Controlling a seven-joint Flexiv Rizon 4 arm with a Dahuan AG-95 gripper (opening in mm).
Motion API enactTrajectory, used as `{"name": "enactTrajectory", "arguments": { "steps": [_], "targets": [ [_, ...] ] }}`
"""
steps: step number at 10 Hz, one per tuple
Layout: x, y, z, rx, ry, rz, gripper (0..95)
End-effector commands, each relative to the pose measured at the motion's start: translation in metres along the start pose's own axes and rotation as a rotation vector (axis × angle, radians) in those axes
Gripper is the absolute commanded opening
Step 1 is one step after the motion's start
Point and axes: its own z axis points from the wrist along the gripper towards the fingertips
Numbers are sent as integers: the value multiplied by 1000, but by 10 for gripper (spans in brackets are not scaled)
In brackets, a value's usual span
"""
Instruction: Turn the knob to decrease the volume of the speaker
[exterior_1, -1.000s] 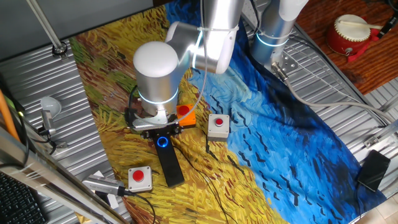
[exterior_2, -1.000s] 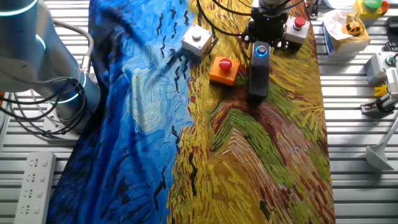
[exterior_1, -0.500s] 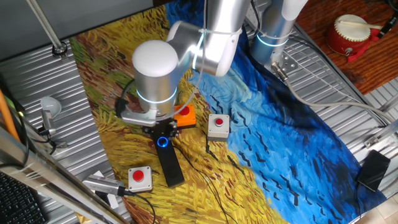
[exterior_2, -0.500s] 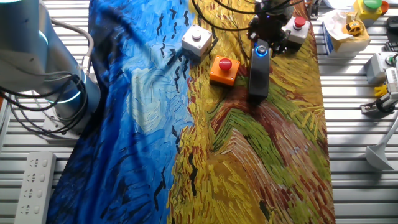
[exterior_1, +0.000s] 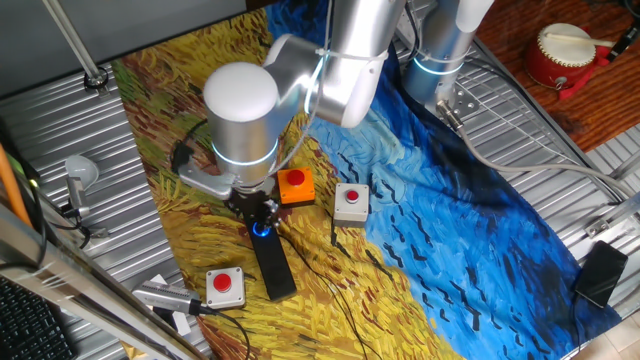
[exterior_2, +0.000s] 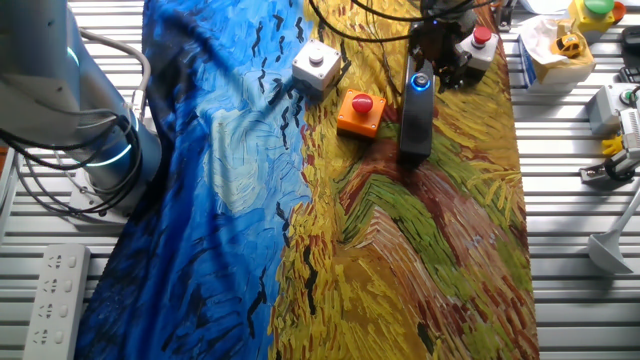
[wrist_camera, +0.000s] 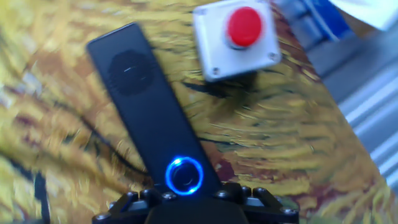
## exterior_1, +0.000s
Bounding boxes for painted wheatfield print cloth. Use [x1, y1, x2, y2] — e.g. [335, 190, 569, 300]
[110, 0, 624, 360]

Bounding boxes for black box device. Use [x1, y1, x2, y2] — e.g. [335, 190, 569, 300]
[573, 240, 630, 310]

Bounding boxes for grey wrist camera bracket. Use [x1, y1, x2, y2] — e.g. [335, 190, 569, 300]
[169, 142, 236, 201]

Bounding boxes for orange box red button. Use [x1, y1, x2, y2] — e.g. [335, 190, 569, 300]
[277, 166, 317, 207]

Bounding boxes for grey box large red button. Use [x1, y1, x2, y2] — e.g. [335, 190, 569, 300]
[205, 266, 247, 311]

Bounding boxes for orange tube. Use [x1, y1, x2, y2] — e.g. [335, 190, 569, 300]
[0, 144, 34, 229]

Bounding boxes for cream drumstick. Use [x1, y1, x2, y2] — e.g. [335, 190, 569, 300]
[543, 31, 617, 49]

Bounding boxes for thin black speaker cable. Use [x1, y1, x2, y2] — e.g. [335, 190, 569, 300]
[277, 233, 374, 360]

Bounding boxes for grey box small button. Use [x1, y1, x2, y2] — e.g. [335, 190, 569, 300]
[332, 182, 371, 229]

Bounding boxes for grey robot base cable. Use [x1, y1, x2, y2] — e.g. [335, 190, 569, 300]
[435, 99, 636, 199]

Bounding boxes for metal pole with base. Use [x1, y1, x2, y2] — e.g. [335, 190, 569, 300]
[42, 0, 110, 96]

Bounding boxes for red toy drum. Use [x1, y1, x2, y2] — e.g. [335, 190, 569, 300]
[523, 22, 612, 101]

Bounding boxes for black keyboard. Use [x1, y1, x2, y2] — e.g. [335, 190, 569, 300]
[0, 276, 76, 360]

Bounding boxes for aluminium corner bracket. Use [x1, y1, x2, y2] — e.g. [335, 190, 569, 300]
[583, 192, 640, 239]

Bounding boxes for black handle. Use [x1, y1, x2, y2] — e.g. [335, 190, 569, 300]
[605, 22, 640, 64]

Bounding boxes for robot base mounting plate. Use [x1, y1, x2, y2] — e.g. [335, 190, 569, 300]
[433, 82, 480, 121]

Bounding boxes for white desk lamp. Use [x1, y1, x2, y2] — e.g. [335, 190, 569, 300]
[63, 154, 101, 219]

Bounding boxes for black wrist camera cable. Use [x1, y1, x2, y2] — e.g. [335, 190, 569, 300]
[169, 117, 209, 174]

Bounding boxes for white paper card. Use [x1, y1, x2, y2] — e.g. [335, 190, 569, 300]
[149, 273, 194, 337]

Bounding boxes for metal frame bar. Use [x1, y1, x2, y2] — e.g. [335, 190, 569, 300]
[0, 202, 209, 360]

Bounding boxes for black speaker bar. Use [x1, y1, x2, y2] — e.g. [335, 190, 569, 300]
[244, 214, 299, 303]

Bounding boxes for silver camera bar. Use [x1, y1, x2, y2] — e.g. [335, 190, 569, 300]
[131, 280, 202, 316]

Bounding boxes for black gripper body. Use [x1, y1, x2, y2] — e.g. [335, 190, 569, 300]
[227, 188, 279, 221]

